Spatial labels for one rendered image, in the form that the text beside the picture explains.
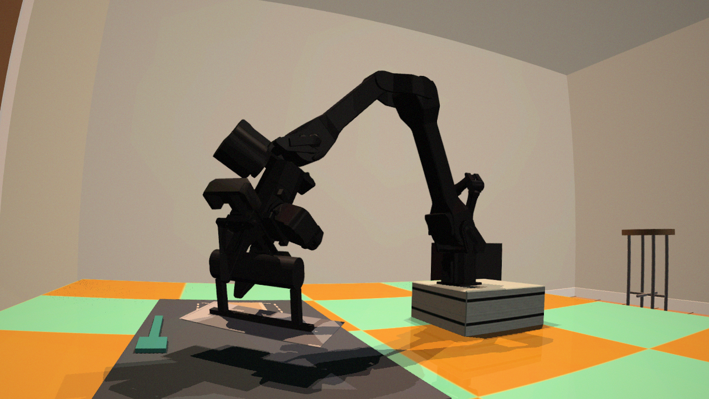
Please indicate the peach square tile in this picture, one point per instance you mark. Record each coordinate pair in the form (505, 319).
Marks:
(251, 305)

